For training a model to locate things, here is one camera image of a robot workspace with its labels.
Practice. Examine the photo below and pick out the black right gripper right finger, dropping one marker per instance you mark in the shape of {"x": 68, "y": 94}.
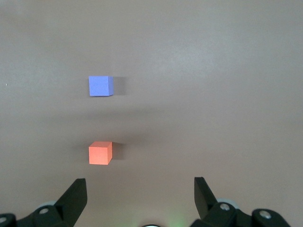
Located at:
{"x": 203, "y": 203}

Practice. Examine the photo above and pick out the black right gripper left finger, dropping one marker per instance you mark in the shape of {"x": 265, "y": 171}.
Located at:
{"x": 73, "y": 203}

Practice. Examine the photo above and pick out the orange foam block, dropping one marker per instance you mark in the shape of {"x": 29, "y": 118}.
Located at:
{"x": 99, "y": 154}

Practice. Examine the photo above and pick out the purple foam block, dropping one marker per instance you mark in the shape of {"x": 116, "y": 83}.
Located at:
{"x": 99, "y": 86}

